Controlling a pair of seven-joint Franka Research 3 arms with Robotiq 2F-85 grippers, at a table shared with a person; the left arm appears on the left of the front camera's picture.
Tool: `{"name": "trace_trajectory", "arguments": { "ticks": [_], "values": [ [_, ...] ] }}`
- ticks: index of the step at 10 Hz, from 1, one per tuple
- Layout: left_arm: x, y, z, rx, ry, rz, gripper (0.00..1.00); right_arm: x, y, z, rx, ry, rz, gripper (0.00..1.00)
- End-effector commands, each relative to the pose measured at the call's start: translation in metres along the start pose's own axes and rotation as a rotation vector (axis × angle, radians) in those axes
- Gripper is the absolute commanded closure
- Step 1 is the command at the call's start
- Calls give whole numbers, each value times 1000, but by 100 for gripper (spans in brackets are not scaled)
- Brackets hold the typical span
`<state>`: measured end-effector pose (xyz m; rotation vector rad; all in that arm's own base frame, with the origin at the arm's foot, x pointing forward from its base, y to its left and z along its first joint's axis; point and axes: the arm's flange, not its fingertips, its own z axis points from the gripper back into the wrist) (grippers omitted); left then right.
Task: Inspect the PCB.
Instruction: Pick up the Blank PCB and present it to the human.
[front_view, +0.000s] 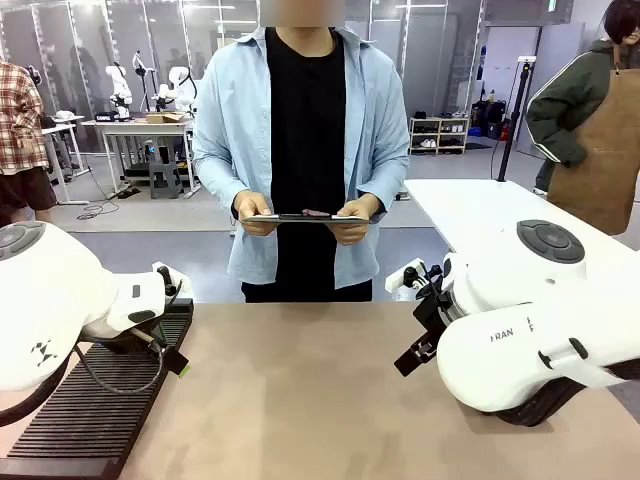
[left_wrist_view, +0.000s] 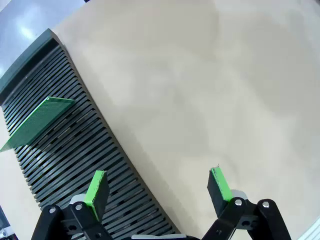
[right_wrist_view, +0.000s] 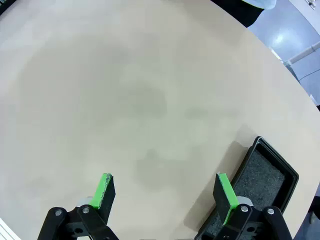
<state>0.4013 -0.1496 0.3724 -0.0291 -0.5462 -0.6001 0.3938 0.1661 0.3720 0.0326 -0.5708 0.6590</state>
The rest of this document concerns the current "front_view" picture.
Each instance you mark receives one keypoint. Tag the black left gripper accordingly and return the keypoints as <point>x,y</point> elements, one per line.
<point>127,341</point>

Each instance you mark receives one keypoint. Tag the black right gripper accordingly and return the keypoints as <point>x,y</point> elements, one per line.
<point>432,317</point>

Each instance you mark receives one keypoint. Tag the grey clipboard with black clip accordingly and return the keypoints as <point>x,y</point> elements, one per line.
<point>300,218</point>

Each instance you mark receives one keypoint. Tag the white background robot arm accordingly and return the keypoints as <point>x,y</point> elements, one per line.
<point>180,90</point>

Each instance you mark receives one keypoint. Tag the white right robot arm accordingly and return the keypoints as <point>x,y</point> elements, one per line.
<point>525,310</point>

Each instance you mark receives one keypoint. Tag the person's left forearm blue sleeve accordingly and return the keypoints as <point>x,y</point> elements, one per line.
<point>387,180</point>

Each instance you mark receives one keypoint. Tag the person's right forearm blue sleeve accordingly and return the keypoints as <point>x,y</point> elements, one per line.
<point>217,175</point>

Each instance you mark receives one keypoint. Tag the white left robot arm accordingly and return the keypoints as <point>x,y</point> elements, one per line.
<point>55,300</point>

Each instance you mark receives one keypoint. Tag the black slotted PCB rack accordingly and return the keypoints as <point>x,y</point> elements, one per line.
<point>95,410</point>

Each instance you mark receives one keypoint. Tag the person's left hand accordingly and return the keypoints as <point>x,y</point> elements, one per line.
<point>356,220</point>

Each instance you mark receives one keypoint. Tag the person's right hand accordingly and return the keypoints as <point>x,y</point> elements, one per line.
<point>256,210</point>

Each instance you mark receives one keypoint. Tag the white side table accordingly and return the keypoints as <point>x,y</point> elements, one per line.
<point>480,210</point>

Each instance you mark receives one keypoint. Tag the dark grey step stool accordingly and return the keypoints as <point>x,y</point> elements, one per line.
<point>164,180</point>

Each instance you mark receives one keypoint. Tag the wooden shoe shelf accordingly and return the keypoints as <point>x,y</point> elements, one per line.
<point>440,135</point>

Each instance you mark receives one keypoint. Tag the person in light blue shirt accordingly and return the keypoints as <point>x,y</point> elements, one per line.
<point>307,150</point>

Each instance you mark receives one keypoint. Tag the white background workbench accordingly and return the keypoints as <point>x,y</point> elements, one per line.
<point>135,130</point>

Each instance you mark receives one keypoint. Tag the flat cardboard box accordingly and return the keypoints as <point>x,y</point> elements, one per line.
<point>165,118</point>

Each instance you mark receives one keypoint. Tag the black bags pile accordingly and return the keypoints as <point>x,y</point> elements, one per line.
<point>492,117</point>

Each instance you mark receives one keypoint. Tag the white background desk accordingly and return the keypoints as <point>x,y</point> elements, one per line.
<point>62,132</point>

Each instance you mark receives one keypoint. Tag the small white background robot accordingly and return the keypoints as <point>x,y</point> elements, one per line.
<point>120,90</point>

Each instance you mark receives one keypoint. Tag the figure in plaid shirt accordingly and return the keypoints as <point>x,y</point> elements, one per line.
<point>17,125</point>

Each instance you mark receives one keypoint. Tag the person in green jacket apron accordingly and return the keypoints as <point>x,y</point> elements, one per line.
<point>595,130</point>

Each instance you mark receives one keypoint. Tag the black camera pole white head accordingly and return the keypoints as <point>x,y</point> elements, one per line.
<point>515,120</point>

